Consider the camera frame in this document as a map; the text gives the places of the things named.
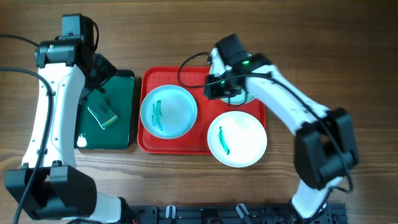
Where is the pale green plate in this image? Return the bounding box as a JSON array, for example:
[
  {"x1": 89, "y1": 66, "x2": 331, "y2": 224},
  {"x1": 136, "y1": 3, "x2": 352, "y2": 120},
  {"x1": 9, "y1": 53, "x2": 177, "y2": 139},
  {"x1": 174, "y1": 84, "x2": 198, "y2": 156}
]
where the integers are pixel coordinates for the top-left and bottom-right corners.
[{"x1": 208, "y1": 54, "x2": 257, "y2": 106}]

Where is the green yellow sponge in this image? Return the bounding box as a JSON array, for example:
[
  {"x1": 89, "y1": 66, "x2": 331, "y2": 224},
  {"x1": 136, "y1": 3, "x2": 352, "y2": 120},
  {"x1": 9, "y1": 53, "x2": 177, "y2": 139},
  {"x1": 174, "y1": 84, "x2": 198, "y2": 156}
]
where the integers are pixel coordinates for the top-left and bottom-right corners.
[{"x1": 87, "y1": 98, "x2": 119, "y2": 129}]

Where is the white plate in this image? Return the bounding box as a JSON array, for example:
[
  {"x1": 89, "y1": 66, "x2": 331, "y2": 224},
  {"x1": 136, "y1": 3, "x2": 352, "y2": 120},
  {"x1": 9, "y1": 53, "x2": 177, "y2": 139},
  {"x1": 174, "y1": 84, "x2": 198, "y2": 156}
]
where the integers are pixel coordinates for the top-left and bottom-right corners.
[{"x1": 207, "y1": 111, "x2": 267, "y2": 168}]

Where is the light blue plate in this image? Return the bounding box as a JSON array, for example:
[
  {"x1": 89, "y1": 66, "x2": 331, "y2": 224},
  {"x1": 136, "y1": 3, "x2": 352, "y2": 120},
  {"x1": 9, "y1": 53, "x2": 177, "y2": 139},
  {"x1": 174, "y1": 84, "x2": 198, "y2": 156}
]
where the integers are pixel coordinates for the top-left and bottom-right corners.
[{"x1": 140, "y1": 85, "x2": 198, "y2": 139}]

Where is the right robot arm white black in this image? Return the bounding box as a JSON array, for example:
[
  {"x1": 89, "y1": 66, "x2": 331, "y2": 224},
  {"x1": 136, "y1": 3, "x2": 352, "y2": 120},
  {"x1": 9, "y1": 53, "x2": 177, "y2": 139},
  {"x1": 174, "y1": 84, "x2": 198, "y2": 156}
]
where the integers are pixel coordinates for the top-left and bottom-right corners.
[{"x1": 205, "y1": 34, "x2": 359, "y2": 221}]

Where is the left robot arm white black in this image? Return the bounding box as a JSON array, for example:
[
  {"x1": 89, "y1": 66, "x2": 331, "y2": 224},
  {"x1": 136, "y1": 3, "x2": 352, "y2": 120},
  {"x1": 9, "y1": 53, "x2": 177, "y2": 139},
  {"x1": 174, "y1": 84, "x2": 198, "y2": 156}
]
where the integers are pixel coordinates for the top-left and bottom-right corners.
[{"x1": 5, "y1": 14, "x2": 137, "y2": 223}]

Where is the dark green tray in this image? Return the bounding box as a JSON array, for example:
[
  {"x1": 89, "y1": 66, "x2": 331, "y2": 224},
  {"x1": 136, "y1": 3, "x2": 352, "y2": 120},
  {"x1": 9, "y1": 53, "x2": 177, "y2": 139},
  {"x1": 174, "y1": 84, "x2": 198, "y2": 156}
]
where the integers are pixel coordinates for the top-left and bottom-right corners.
[{"x1": 74, "y1": 70, "x2": 135, "y2": 149}]

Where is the red plastic tray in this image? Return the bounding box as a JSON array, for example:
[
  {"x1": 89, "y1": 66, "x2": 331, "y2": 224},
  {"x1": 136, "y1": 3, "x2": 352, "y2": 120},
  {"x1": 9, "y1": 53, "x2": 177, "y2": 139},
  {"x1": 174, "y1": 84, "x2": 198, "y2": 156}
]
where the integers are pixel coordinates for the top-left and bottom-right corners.
[{"x1": 137, "y1": 66, "x2": 266, "y2": 155}]

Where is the black mounting rail base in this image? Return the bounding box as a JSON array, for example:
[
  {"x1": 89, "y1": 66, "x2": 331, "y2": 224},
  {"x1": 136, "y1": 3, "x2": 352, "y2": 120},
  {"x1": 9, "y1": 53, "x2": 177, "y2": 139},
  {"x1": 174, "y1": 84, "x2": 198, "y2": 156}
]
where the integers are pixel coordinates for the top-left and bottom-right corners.
[{"x1": 130, "y1": 203, "x2": 348, "y2": 224}]

